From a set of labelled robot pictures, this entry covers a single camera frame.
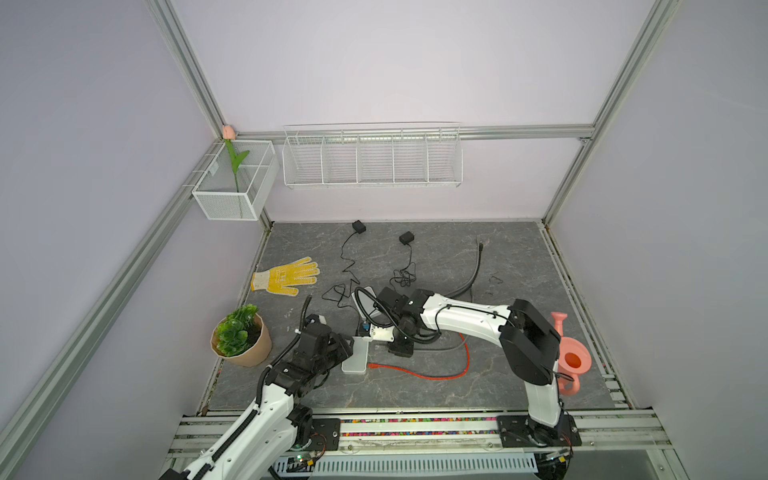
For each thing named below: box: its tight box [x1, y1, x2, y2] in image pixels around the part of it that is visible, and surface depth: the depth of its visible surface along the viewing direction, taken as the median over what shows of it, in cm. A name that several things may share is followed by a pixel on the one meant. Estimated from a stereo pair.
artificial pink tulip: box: [222, 124, 250, 193], surface depth 92 cm
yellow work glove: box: [251, 256, 320, 296], surface depth 107 cm
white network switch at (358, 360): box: [342, 336, 372, 372], surface depth 85 cm
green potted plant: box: [210, 303, 273, 368], surface depth 78 cm
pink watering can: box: [551, 311, 593, 397], surface depth 76 cm
